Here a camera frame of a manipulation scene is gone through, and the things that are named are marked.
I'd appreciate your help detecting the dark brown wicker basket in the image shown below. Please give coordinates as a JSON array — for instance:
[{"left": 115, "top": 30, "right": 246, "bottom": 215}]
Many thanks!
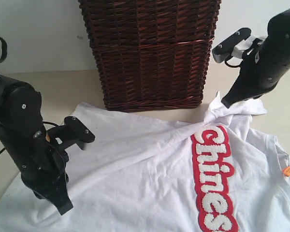
[{"left": 79, "top": 0, "right": 221, "bottom": 112}]

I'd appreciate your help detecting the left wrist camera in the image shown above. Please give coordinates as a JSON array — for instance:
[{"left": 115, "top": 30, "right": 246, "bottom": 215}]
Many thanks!
[{"left": 47, "top": 116, "right": 95, "bottom": 151}]

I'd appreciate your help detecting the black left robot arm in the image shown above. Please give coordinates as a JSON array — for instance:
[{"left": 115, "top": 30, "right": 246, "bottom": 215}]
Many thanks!
[{"left": 0, "top": 75, "right": 73, "bottom": 215}]

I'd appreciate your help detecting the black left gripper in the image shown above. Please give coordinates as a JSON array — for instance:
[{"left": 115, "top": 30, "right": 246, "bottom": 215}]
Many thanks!
[{"left": 21, "top": 137, "right": 73, "bottom": 216}]

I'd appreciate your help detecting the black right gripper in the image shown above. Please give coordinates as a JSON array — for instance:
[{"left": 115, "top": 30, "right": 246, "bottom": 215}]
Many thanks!
[{"left": 221, "top": 43, "right": 280, "bottom": 108}]

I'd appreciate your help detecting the white t-shirt red lettering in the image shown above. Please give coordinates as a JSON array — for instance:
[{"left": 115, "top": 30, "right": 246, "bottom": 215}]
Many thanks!
[{"left": 0, "top": 95, "right": 290, "bottom": 232}]

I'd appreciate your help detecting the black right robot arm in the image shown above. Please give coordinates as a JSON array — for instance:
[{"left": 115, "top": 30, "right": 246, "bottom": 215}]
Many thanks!
[{"left": 221, "top": 8, "right": 290, "bottom": 108}]

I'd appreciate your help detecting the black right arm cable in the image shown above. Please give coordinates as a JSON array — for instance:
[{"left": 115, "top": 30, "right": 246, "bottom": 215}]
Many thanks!
[{"left": 224, "top": 55, "right": 244, "bottom": 69}]

